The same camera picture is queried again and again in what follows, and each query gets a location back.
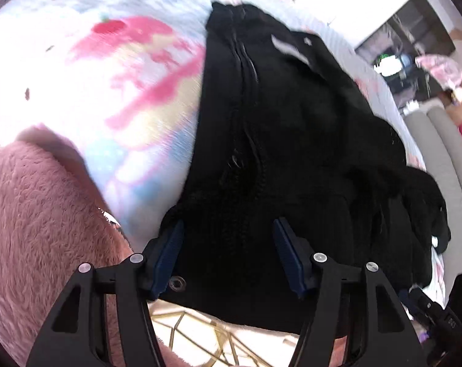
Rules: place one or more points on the grey padded bed frame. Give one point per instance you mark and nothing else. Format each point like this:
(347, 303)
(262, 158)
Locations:
(441, 168)

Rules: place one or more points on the pink patterned cloth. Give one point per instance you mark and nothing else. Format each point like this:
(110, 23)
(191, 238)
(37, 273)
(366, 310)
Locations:
(441, 68)

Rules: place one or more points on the white gold-lined cloth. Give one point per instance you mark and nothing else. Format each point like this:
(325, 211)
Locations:
(200, 336)

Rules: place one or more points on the black knit cardigan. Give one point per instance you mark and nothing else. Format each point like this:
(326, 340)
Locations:
(292, 141)

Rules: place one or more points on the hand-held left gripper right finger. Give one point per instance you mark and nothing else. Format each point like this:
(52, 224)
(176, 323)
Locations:
(288, 256)

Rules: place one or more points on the small white plush toy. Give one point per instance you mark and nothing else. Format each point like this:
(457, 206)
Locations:
(458, 94)

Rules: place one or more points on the pink fluffy cloth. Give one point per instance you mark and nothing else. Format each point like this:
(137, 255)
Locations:
(44, 218)

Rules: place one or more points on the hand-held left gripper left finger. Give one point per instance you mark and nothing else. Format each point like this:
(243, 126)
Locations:
(166, 260)

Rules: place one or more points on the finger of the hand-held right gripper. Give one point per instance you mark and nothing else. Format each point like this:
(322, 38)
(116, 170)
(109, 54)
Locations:
(422, 304)

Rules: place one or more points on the dark glass wardrobe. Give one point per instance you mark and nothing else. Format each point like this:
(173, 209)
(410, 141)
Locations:
(425, 19)

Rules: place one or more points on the printed blanket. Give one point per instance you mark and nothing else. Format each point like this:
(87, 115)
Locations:
(101, 84)

